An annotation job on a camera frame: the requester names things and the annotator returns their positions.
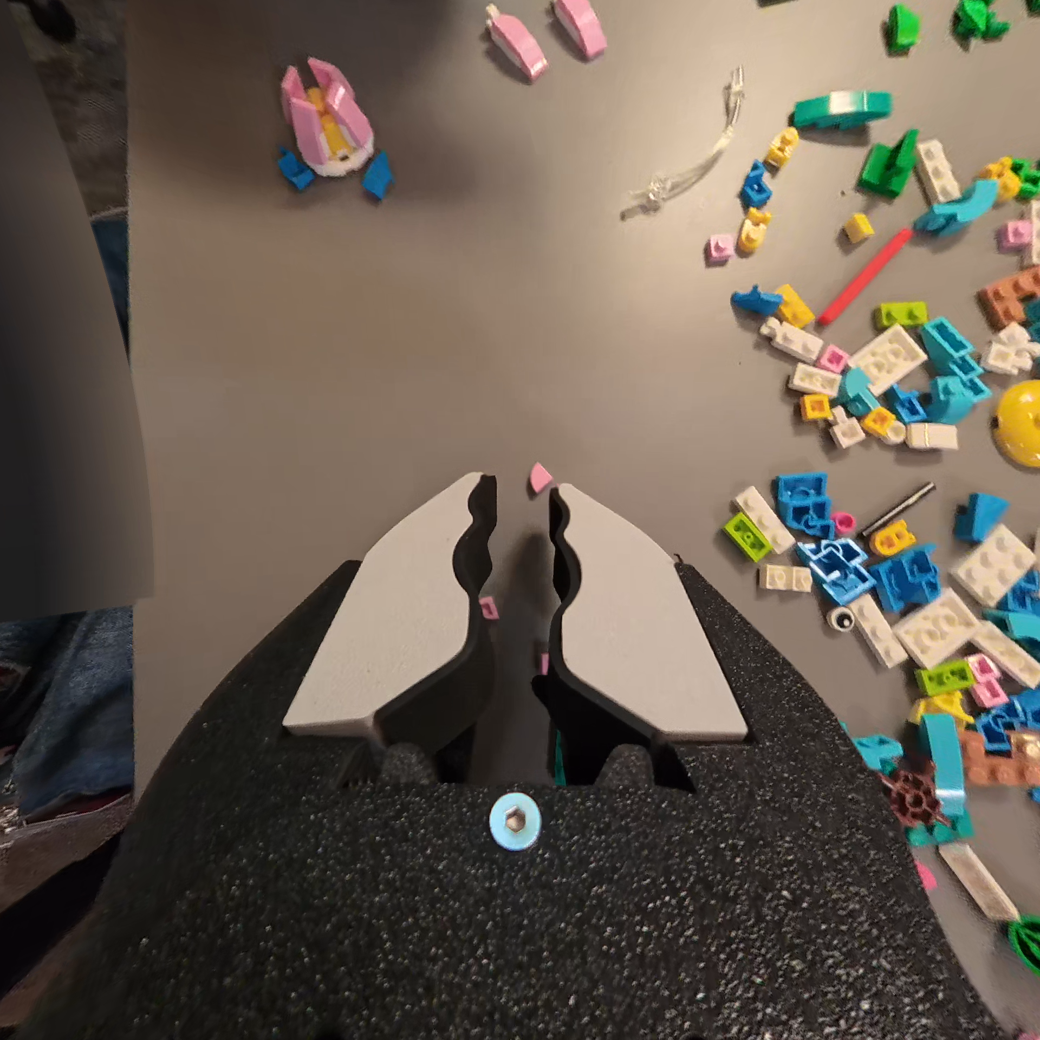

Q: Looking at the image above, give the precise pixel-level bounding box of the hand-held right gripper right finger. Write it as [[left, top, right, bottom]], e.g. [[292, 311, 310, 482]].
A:
[[546, 483, 749, 769]]

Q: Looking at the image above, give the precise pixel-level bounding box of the red lego rod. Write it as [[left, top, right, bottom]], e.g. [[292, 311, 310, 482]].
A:
[[816, 227, 915, 326]]

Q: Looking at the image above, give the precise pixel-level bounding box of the yellow lego dome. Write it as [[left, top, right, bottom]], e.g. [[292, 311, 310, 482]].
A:
[[993, 382, 1040, 468]]

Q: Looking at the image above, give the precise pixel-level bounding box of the person's leg in jeans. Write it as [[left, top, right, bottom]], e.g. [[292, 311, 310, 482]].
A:
[[0, 207, 135, 817]]

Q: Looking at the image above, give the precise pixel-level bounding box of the clear plastic lego piece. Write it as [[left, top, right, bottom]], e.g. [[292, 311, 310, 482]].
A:
[[621, 67, 744, 220]]

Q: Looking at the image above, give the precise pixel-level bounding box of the pink lego flower assembly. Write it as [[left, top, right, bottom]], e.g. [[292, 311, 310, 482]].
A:
[[276, 57, 395, 202]]

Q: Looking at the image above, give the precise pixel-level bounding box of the pink white lego petal piece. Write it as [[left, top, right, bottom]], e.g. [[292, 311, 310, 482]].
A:
[[485, 4, 549, 82], [552, 0, 608, 62]]

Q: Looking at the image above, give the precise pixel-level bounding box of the pile of colourful lego bricks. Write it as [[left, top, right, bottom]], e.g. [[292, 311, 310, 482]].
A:
[[705, 81, 1040, 976]]

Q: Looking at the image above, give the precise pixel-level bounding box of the black lego rod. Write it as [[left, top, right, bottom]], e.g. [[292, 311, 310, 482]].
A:
[[861, 483, 935, 533]]

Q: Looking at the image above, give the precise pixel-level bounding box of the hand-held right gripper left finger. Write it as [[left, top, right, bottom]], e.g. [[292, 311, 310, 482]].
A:
[[283, 471, 498, 769]]

